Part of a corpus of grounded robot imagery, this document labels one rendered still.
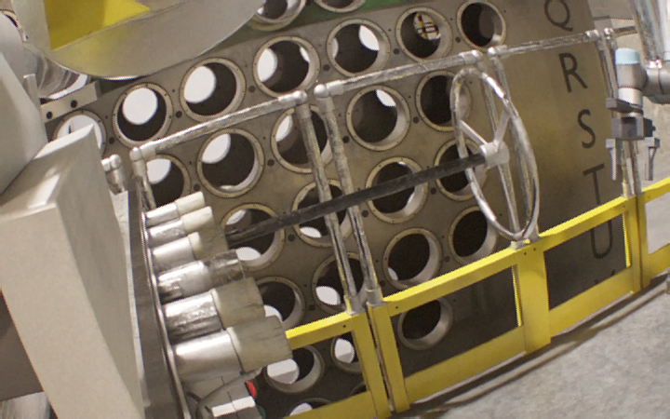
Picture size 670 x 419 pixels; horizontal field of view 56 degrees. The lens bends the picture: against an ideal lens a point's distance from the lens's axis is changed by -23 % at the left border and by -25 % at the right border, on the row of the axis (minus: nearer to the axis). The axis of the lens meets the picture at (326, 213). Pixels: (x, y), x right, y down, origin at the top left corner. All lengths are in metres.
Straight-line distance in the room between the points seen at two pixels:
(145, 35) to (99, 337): 0.55
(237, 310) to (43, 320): 0.79
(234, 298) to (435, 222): 2.06
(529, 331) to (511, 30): 1.36
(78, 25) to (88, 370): 0.32
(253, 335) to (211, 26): 0.39
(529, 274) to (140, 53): 1.79
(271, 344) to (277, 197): 1.98
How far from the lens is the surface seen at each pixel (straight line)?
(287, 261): 3.01
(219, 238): 1.48
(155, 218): 1.81
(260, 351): 0.99
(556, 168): 3.40
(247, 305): 1.15
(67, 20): 0.61
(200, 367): 0.99
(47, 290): 0.37
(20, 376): 0.48
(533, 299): 2.48
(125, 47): 0.87
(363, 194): 1.54
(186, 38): 0.87
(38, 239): 0.36
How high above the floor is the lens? 1.26
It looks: 16 degrees down
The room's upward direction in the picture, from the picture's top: 15 degrees counter-clockwise
